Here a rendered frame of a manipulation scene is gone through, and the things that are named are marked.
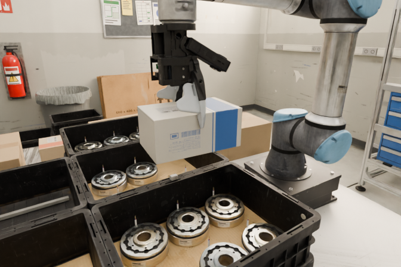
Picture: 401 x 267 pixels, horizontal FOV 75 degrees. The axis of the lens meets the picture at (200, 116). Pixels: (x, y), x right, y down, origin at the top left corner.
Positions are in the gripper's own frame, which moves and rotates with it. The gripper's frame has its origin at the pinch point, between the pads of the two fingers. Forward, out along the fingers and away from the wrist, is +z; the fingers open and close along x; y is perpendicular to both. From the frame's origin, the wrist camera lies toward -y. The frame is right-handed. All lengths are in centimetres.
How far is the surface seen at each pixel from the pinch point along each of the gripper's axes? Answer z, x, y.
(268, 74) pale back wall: 47, -285, -278
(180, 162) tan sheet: 27.9, -31.5, -10.5
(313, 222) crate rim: 17.9, 22.5, -16.1
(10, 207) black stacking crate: 28, -29, 42
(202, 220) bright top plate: 24.6, 4.3, -0.9
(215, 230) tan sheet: 27.8, 5.5, -3.8
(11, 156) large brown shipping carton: 20, -49, 43
